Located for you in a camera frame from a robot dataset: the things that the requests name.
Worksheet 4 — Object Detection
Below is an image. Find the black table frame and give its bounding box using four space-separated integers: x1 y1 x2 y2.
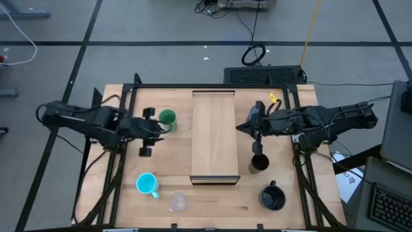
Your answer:
77 72 347 231

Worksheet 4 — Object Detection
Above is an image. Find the wooden shelf with black frame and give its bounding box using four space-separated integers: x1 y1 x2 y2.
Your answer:
189 89 241 186

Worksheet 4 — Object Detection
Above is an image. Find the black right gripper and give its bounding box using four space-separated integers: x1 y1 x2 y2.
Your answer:
236 100 303 155

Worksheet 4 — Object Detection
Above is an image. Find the grey desk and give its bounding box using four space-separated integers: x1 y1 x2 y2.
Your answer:
352 156 412 232
379 79 412 171

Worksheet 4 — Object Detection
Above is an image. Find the yellow cable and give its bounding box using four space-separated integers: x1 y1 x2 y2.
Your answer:
300 0 323 68

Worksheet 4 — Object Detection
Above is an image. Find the white paper sheet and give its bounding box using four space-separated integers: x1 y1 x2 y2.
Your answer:
331 151 364 204

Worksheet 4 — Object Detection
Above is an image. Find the green cup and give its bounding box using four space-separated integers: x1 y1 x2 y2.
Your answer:
158 108 178 132

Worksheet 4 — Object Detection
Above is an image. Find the black computer case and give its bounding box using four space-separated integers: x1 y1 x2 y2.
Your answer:
223 65 307 86

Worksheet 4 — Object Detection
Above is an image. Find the coiled black cable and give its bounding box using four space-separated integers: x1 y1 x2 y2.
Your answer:
241 43 267 67

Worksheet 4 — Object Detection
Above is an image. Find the dark brown tumbler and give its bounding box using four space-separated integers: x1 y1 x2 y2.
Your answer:
247 153 270 175

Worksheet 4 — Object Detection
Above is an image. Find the black cable bundle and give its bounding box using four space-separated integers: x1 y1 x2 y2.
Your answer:
194 0 234 19

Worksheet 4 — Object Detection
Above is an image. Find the black mug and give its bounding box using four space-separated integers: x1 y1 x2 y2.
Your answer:
258 180 287 212

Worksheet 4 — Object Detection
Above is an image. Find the cyan mug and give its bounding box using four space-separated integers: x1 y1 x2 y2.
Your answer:
135 172 161 199

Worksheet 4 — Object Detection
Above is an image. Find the black keyboard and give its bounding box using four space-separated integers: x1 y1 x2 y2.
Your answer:
368 182 412 232

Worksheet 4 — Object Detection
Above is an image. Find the clear glass cup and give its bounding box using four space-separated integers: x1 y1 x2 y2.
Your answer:
167 191 190 213

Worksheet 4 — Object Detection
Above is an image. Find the thin black cable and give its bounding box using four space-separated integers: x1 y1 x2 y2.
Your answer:
305 80 395 87

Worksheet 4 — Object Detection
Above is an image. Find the white cable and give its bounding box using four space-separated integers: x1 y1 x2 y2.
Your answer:
0 2 39 66

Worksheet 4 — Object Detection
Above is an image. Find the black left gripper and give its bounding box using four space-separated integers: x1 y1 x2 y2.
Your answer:
120 107 166 158

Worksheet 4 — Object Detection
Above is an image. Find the black floor cable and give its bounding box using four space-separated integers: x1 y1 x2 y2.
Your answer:
234 0 262 62

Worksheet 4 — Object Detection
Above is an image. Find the grey equipment box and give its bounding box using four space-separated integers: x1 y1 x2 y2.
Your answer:
217 0 277 10

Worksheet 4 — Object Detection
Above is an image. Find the black device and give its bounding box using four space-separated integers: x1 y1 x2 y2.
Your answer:
400 89 412 114

